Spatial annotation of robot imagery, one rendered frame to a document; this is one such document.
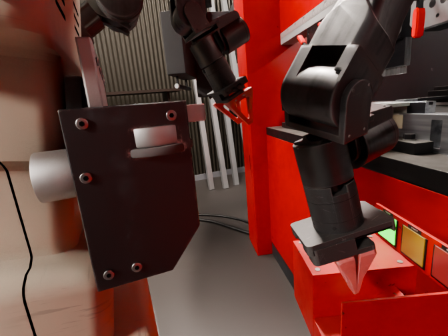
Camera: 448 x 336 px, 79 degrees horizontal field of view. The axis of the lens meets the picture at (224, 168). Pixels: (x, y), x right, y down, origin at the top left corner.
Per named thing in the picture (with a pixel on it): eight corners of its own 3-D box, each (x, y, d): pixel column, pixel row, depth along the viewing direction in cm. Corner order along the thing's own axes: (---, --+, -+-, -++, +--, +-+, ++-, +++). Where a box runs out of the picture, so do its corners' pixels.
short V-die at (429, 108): (373, 112, 90) (373, 103, 89) (381, 111, 90) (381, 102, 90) (425, 113, 71) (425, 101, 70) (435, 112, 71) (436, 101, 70)
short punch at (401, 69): (379, 77, 86) (380, 45, 84) (384, 76, 87) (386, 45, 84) (403, 73, 77) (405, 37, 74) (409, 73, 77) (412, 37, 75)
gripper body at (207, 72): (231, 87, 66) (216, 59, 64) (250, 83, 57) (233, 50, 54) (210, 101, 65) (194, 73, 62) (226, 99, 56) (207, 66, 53)
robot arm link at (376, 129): (279, 76, 29) (348, 85, 22) (349, 55, 34) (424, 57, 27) (283, 171, 35) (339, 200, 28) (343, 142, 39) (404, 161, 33)
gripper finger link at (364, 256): (389, 303, 31) (374, 232, 29) (330, 322, 31) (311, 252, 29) (357, 269, 38) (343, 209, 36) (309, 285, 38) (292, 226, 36)
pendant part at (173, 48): (183, 80, 212) (177, 31, 204) (198, 79, 211) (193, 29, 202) (167, 75, 168) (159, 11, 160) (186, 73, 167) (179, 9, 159)
